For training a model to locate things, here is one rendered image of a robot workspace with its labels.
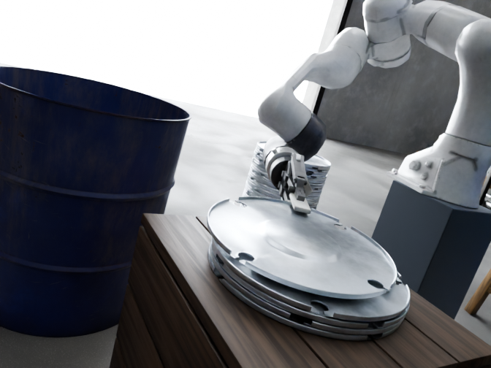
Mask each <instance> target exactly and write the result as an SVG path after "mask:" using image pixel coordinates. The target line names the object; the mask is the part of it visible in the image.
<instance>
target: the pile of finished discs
mask: <svg viewBox="0 0 491 368"><path fill-rule="evenodd" d="M238 256H239V258H236V259H235V258H233V257H231V256H230V255H229V254H228V253H227V252H226V251H225V250H224V249H223V248H221V247H220V245H219V244H218V243H217V242H216V241H215V240H214V239H213V237H212V240H211V243H210V246H209V249H208V259H209V263H210V266H211V268H212V270H213V272H214V274H215V275H216V277H221V276H223V277H224V278H225V279H226V280H225V279H219V280H220V281H221V283H222V284H223V285H224V286H225V287H226V288H227V289H228V290H229V291H231V292H232V293H233V294H234V295H235V296H236V297H237V298H239V299H240V300H242V301H243V302H245V303H246V304H247V305H249V306H250V307H252V308H254V309H255V310H257V311H259V312H260V313H262V314H264V315H266V316H268V317H270V318H272V319H274V320H276V321H279V322H281V323H284V324H286V325H287V326H291V327H293V328H296V329H299V330H302V331H306V332H308V333H311V334H316V335H319V336H323V337H329V338H333V339H339V340H356V341H361V340H372V339H371V338H370V337H369V336H368V335H369V334H371V336H372V337H373V338H374V339H379V338H382V337H385V336H387V335H389V334H391V333H393V332H394V331H395V330H397V329H398V328H399V326H400V325H401V323H402V322H403V320H404V318H405V316H406V314H407V312H408V309H409V307H410V299H411V294H410V290H409V288H408V285H407V284H406V286H404V285H403V284H402V281H401V280H400V279H401V277H402V276H401V275H400V274H399V272H397V279H396V281H395V284H394V285H393V287H392V288H391V289H389V290H388V291H387V290H385V291H386V293H384V294H382V295H379V296H374V297H371V298H366V299H342V298H335V297H329V296H322V295H318V294H312V293H309V292H306V291H301V290H298V289H296V288H292V287H289V286H287V285H284V284H282V283H279V282H276V281H274V280H271V279H270V278H268V277H265V276H263V275H261V274H259V273H257V272H255V271H254V270H252V269H250V268H248V267H247V266H245V265H243V264H241V263H240V261H242V260H244V261H254V258H253V257H251V256H250V255H247V254H244V253H241V254H238Z"/></svg>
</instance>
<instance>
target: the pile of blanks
mask: <svg viewBox="0 0 491 368"><path fill-rule="evenodd" d="M262 154H263V150H262V149H260V148H259V147H258V146H256V149H255V151H254V157H253V159H252V160H253V161H252V162H251V166H250V170H249V173H248V178H247V180H246V184H245V190H244V191H243V196H259V197H267V198H272V199H280V200H281V197H280V196H279V190H278V189H277V188H276V187H275V186H274V185H273V184H272V182H271V181H270V180H269V178H268V176H267V173H266V171H265V165H264V161H263V155H262ZM329 170H330V167H329V168H318V167H312V166H306V165H305V171H306V175H307V178H308V181H309V183H310V184H311V187H312V189H313V192H312V193H311V194H309V195H308V196H306V197H305V198H306V200H307V203H308V205H309V207H310V208H313V209H315V210H316V208H317V205H318V203H319V199H320V196H321V193H322V189H323V187H324V184H325V182H326V181H325V180H326V179H327V173H328V172H329Z"/></svg>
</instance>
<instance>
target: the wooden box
mask: <svg viewBox="0 0 491 368"><path fill-rule="evenodd" d="M141 224H142V226H140V227H139V231H138V235H137V241H136V245H135V249H134V255H133V259H132V265H131V269H130V273H129V279H128V283H129V284H127V287H126V293H125V297H124V300H123V307H122V310H121V316H120V320H119V324H118V330H117V334H116V337H117V338H115V344H114V348H113V354H112V358H111V361H110V368H491V346H490V345H488V344H487V343H486V342H485V341H483V340H481V339H480V338H479V337H477V336H476V335H475V334H473V333H472V332H470V331H469V330H467V329H466V328H465V327H464V326H462V325H460V324H459V323H458V322H456V321H455V320H454V319H452V318H450V317H449V316H448V315H447V314H445V313H444V312H442V311H441V310H439V309H438V308H437V307H435V306H434V305H433V304H431V303H430V302H428V301H427V300H426V299H424V298H423V297H421V296H420V295H419V294H417V293H416V292H415V291H413V290H411V289H410V288H409V290H410V294H411V299H410V307H409V309H408V312H407V314H406V316H405V318H404V320H403V322H402V323H401V325H400V326H399V328H398V329H397V330H395V331H394V332H393V333H391V334H389V335H387V336H385V337H382V338H379V339H374V338H373V337H372V336H371V334H369V335H368V336H369V337H370V338H371V339H372V340H361V341H356V340H339V339H333V338H329V337H323V336H319V335H316V334H311V333H308V332H306V331H302V330H299V329H296V328H293V327H291V326H287V325H286V324H284V323H281V322H279V321H276V320H274V319H272V318H270V317H268V316H266V315H264V314H262V313H260V312H259V311H257V310H255V309H254V308H252V307H250V306H249V305H247V304H246V303H245V302H243V301H242V300H240V299H239V298H237V297H236V296H235V295H234V294H233V293H232V292H231V291H229V290H228V289H227V288H226V287H225V286H224V285H223V284H222V283H221V281H220V280H219V279H225V278H224V277H223V276H221V277H216V275H215V274H214V272H213V270H212V268H211V266H210V263H209V259H208V249H209V246H210V243H211V240H212V235H211V234H210V232H209V229H208V225H207V216H196V217H194V216H193V215H166V214H152V213H143V214H142V220H141ZM225 280H226V279H225Z"/></svg>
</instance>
